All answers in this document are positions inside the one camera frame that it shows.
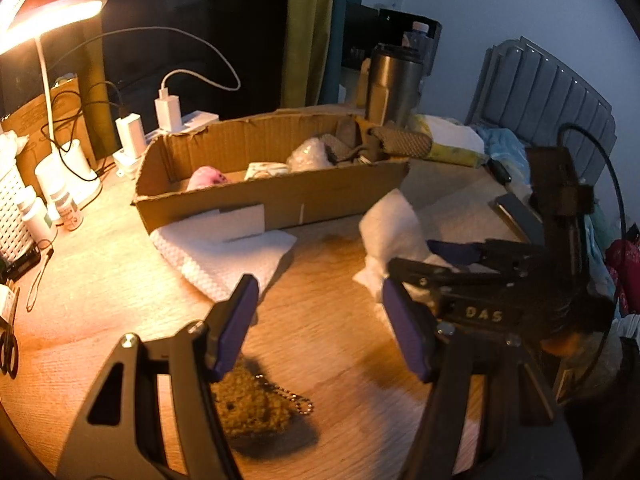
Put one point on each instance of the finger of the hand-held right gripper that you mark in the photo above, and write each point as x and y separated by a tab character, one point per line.
452	252
450	275

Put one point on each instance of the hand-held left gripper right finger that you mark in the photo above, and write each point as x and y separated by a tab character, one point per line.
406	332

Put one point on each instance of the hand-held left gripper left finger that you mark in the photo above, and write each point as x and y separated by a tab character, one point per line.
235	325

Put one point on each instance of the white paper towel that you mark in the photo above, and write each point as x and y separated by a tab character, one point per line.
395	230
225	255

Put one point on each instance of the olive crochet pouch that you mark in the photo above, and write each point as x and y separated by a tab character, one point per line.
252	405

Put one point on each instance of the brown grey sock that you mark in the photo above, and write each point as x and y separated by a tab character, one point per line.
400	142

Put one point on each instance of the pink crochet toy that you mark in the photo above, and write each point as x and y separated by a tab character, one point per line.
206	179

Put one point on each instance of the long cardboard box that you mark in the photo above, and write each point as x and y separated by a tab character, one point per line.
310	195

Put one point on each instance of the flat white paper towel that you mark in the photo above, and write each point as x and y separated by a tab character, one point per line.
225	255

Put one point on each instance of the black smartphone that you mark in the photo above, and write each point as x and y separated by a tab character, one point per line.
520	217

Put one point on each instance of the red cloth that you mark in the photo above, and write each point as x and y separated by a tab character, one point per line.
625	270

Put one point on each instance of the yellow tissue box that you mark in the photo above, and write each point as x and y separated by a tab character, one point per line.
450	140

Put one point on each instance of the light blue blanket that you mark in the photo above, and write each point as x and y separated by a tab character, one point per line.
505	150

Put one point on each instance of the stainless steel tumbler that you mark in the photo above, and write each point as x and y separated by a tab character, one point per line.
392	85

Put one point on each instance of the grey padded headboard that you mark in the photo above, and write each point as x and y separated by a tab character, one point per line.
545	95

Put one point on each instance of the small pink label bottle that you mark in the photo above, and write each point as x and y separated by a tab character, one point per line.
70	212

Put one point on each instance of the white power strip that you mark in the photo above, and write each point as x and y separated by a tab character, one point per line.
197	120

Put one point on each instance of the clear water bottle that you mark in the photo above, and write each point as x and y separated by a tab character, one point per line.
415	35

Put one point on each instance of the large white pill bottle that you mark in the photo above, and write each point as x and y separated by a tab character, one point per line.
37	220

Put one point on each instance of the flat black device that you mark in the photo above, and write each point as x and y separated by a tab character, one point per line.
20	262

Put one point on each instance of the white cube adapter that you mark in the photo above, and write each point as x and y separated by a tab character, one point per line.
6	300

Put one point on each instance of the black monitor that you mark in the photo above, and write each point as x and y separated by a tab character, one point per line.
385	25

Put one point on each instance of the white woven basket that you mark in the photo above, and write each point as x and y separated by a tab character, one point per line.
12	210

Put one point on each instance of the teal curtain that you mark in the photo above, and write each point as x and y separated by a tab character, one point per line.
350	20

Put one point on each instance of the yellow curtain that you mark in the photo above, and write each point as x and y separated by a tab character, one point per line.
310	35

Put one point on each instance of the tall cardboard box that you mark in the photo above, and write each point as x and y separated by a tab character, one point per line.
45	120

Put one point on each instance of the white desk lamp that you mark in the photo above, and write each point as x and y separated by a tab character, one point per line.
55	15

